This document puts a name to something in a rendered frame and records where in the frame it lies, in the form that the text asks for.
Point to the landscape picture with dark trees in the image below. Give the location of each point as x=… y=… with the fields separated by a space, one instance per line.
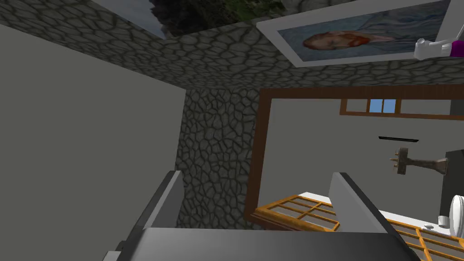
x=203 y=14

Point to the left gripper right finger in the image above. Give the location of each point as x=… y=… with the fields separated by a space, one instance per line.
x=353 y=212

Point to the orange lattice frame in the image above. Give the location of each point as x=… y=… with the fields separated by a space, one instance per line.
x=308 y=223

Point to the white and purple spray bottle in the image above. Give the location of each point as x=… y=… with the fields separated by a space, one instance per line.
x=429 y=49

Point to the brown framed mirror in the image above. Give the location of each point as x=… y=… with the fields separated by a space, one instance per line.
x=259 y=152

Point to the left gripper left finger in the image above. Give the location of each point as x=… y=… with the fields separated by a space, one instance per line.
x=165 y=206

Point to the brown wall candle holder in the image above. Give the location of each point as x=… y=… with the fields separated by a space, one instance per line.
x=420 y=164

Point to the white framed portrait picture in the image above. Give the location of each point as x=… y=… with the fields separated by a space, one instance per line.
x=348 y=40

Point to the brown framed window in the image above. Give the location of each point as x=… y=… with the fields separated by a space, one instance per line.
x=377 y=106

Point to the black wall bar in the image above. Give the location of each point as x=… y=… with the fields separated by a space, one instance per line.
x=398 y=139

